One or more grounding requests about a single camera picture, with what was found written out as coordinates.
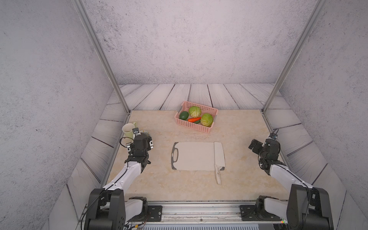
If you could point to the aluminium mounting rail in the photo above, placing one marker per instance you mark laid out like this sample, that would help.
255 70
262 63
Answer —
193 215

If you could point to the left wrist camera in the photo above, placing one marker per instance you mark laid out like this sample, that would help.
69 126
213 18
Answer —
136 132

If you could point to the right green cabbage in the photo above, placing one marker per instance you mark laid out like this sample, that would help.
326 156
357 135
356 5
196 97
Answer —
206 120

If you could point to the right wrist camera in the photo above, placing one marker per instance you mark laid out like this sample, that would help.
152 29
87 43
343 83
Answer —
273 136

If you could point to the green avocado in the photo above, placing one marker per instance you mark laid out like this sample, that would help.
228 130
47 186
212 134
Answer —
184 115

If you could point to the green cabbage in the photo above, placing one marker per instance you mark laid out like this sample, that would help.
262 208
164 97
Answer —
195 111
206 120

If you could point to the white cutting board grey rim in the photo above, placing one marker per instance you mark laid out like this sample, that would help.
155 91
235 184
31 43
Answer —
193 156

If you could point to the white plastic knife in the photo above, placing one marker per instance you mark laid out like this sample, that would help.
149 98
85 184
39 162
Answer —
219 160

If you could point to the light green mug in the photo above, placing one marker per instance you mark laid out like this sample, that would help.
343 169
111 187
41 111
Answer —
128 130

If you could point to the metal frame post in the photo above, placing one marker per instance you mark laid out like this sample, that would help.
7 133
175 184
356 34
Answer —
317 11
99 50

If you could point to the pink plastic basket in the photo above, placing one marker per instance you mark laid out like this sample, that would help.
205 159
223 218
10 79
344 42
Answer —
197 125

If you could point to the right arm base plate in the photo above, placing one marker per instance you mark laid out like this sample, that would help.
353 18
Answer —
251 213

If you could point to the orange carrot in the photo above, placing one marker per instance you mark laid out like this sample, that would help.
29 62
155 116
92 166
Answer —
193 120

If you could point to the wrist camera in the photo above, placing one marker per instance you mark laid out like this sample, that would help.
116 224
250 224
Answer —
273 136
136 132

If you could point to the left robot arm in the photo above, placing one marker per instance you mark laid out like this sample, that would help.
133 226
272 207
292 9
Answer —
107 208

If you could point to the left green cabbage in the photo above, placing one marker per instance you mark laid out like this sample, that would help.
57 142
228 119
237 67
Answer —
195 111

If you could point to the right metal frame post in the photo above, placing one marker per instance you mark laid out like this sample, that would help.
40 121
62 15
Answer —
317 11

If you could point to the dark bowl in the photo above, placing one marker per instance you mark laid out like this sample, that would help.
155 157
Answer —
145 132

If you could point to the left metal frame post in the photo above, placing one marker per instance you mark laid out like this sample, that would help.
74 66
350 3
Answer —
99 50

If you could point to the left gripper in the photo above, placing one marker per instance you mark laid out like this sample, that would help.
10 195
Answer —
148 143

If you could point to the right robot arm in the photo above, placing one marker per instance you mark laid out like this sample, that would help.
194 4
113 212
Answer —
307 208

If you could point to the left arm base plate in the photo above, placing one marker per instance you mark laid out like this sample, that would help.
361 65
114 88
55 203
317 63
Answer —
149 214

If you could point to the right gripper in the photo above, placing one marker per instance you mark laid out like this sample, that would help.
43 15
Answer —
256 149

